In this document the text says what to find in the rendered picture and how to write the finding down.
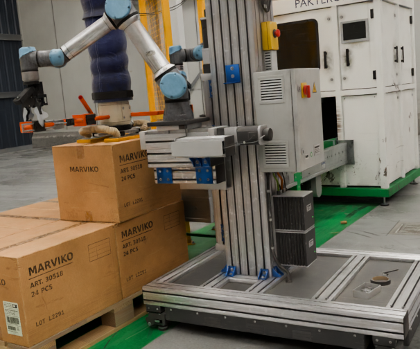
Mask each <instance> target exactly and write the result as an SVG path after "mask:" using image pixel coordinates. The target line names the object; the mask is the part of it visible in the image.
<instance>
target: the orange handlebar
mask: <svg viewBox="0 0 420 349"><path fill-rule="evenodd" d="M130 114H131V116H154V115H162V114H164V110H161V111H143V112H131V113H130ZM109 118H110V115H104V116H103V115H102V116H96V120H105V119H109ZM82 122H83V119H82V118H75V119H74V123H75V124H78V123H82ZM44 124H45V127H52V126H54V123H53V122H50V123H44ZM24 129H31V126H30V125H24Z"/></svg>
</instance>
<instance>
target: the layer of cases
mask: <svg viewBox="0 0 420 349"><path fill-rule="evenodd" d="M187 261H189V253H188V245H187V238H186V223H185V216H184V201H183V200H178V201H176V202H173V203H171V204H167V205H165V206H162V207H160V208H157V209H155V210H153V211H150V212H147V213H144V214H143V215H140V216H137V217H134V218H132V219H130V220H127V221H124V222H121V223H107V222H81V221H69V220H61V219H60V209H59V203H58V197H57V198H54V199H49V200H46V201H43V202H38V203H35V204H31V205H27V206H22V207H19V208H15V209H12V210H9V211H4V212H0V341H5V342H8V343H13V344H16V345H18V346H23V347H27V348H30V347H32V346H34V345H36V344H38V343H40V342H41V341H43V340H45V339H48V338H49V337H52V336H53V335H55V334H57V333H59V332H61V331H63V330H65V329H67V328H69V327H71V326H72V325H75V324H77V323H78V322H80V321H82V320H84V319H86V318H88V317H90V316H92V315H94V314H96V313H97V312H99V311H101V310H104V309H105V308H107V307H109V306H111V305H113V304H115V303H117V302H119V301H121V300H122V299H124V298H127V297H129V296H131V295H133V294H134V293H136V292H138V291H140V290H142V287H143V286H144V285H146V284H148V283H150V282H151V281H153V280H155V279H156V278H158V277H160V276H162V275H164V274H166V273H167V272H169V271H171V270H173V269H174V268H176V267H178V266H180V265H182V264H183V263H185V262H187Z"/></svg>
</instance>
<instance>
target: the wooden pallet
mask: <svg viewBox="0 0 420 349"><path fill-rule="evenodd" d="M141 294H142V290H140V291H138V292H136V293H134V294H133V295H131V296H129V297H127V298H124V299H122V300H121V301H119V302H117V303H115V304H113V305H111V306H109V307H107V308H105V309H104V310H101V311H99V312H97V313H96V314H94V315H92V316H90V317H88V318H86V319H84V320H82V321H80V322H78V323H77V324H75V325H72V326H71V327H69V328H67V329H65V330H63V331H61V332H59V333H57V334H55V335H53V336H52V337H49V338H48V339H45V340H43V341H41V342H40V343H38V344H36V345H34V346H32V347H30V348H27V347H23V346H18V345H16V344H13V343H8V342H5V341H0V349H57V348H56V342H55V340H56V339H58V338H60V337H62V336H64V335H65V334H67V333H69V332H71V331H73V330H75V329H76V328H79V327H80V326H82V325H84V324H86V323H88V322H90V321H92V320H94V319H96V318H98V317H100V316H101V321H102V325H100V326H99V327H97V328H95V329H93V330H92V331H90V332H88V333H86V334H84V335H82V336H81V337H78V338H77V339H75V340H73V341H72V342H70V343H68V344H66V345H64V346H62V347H61V348H58V349H88V348H89V347H91V346H93V345H94V344H96V343H98V342H99V341H102V340H103V339H105V338H106V337H108V336H110V335H111V334H114V333H115V332H117V331H119V330H120V329H122V328H124V327H125V326H127V325H129V324H131V323H132V322H134V321H136V320H137V319H140V318H141V317H142V316H145V315H146V314H148V313H147V311H146V304H144V303H143V302H142V303H141V304H139V305H137V306H135V307H134V306H133V298H136V297H137V296H139V295H141Z"/></svg>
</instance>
